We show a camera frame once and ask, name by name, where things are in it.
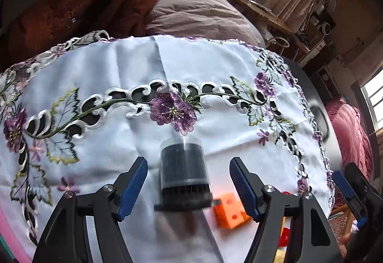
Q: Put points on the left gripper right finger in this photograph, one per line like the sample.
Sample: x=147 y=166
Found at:
x=311 y=237

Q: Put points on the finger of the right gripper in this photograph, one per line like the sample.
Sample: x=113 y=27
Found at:
x=344 y=188

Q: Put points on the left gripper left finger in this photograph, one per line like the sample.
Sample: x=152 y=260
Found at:
x=65 y=236

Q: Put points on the orange cheese block toy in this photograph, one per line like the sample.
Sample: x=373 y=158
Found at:
x=229 y=211

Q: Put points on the black cylinder clear cap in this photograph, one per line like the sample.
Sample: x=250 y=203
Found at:
x=184 y=178

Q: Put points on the yellow egg-shaped toy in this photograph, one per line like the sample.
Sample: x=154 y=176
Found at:
x=279 y=256

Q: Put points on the red puzzle piece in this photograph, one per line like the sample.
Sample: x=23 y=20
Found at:
x=285 y=232

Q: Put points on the pink bedding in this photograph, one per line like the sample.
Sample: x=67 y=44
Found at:
x=353 y=141

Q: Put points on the white floral embroidered tablecloth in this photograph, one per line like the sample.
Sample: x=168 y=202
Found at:
x=77 y=115

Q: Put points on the wooden cabinet with appliances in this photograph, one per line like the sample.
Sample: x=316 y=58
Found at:
x=316 y=26

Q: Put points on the wooden side desk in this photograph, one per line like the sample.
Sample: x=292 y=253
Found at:
x=257 y=14

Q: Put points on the mauve pillow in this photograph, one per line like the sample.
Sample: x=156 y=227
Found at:
x=212 y=19

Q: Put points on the rust orange quilted jacket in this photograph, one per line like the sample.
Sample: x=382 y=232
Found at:
x=50 y=22

